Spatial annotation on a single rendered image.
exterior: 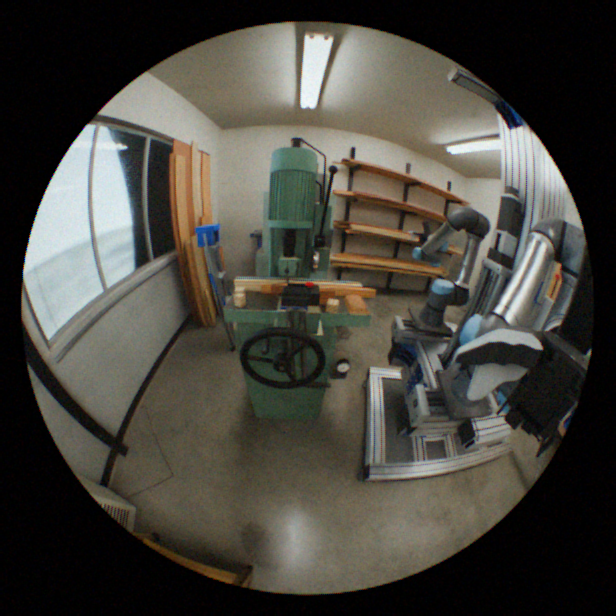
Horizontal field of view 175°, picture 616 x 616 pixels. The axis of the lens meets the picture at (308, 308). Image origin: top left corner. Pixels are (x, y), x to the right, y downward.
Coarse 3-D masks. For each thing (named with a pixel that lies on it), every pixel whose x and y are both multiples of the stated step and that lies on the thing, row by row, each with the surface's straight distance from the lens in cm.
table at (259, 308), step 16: (256, 304) 77; (272, 304) 76; (320, 304) 78; (240, 320) 77; (256, 320) 75; (272, 320) 74; (320, 320) 73; (336, 320) 75; (352, 320) 76; (368, 320) 79; (320, 336) 66
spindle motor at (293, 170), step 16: (272, 160) 76; (288, 160) 70; (304, 160) 71; (272, 176) 74; (288, 176) 70; (304, 176) 71; (272, 192) 73; (288, 192) 68; (304, 192) 70; (272, 208) 71; (288, 208) 69; (304, 208) 70; (272, 224) 71; (288, 224) 68; (304, 224) 70
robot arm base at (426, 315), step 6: (426, 306) 106; (420, 312) 109; (426, 312) 105; (432, 312) 104; (438, 312) 104; (420, 318) 107; (426, 318) 105; (432, 318) 104; (438, 318) 105; (426, 324) 105; (432, 324) 105; (438, 324) 106
